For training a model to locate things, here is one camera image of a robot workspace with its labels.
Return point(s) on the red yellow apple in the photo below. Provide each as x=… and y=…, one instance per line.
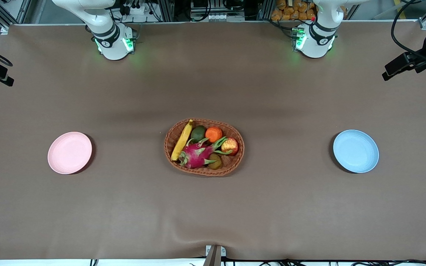
x=230, y=146

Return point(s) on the yellow banana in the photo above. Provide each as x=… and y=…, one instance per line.
x=182, y=140

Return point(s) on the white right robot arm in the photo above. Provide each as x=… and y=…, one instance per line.
x=111, y=46

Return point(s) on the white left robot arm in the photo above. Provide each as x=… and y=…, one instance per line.
x=314, y=46

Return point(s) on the light blue plate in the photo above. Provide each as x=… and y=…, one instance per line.
x=355, y=151

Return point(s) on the pink plate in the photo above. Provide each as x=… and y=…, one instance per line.
x=69, y=152

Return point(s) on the bag of orange buns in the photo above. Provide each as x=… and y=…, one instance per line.
x=290, y=11

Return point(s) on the white power strip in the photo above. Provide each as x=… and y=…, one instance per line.
x=134, y=10

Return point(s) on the brown wicker basket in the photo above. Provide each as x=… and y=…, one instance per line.
x=175, y=131

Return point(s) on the grey electronics box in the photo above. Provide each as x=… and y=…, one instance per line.
x=216, y=11

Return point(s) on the orange fruit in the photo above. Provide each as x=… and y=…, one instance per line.
x=213, y=134

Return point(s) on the brown kiwi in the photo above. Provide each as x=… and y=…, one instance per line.
x=215, y=162

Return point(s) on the dark green avocado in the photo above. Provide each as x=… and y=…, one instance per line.
x=198, y=133

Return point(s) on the pink dragon fruit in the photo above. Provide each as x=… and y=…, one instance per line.
x=196, y=155

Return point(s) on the brown table cloth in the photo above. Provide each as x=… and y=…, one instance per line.
x=213, y=210

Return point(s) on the metal bracket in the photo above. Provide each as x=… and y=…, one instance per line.
x=215, y=255

